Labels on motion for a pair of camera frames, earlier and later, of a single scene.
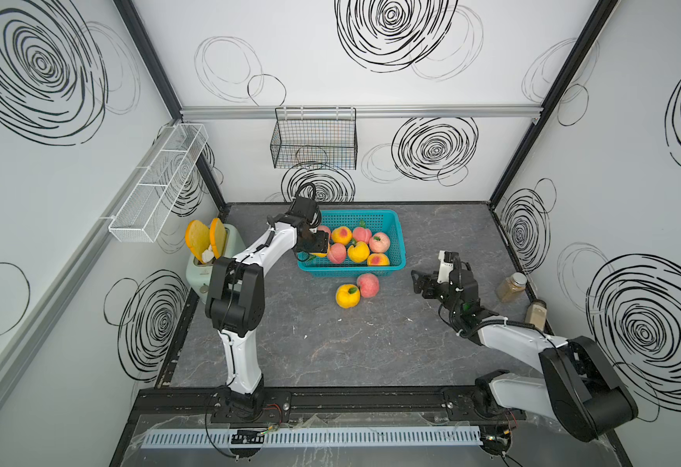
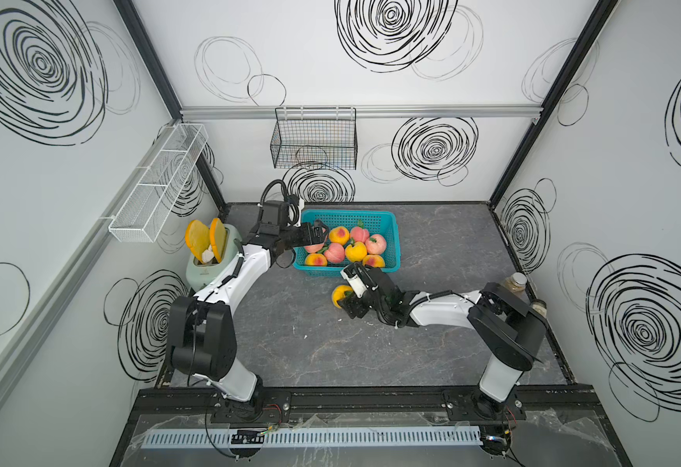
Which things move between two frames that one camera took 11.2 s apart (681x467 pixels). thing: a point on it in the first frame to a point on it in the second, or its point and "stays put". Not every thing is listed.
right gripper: [419, 284] to [351, 307]
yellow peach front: [359, 252] stays put
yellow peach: [377, 260] stays put
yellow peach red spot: [341, 234] stays put
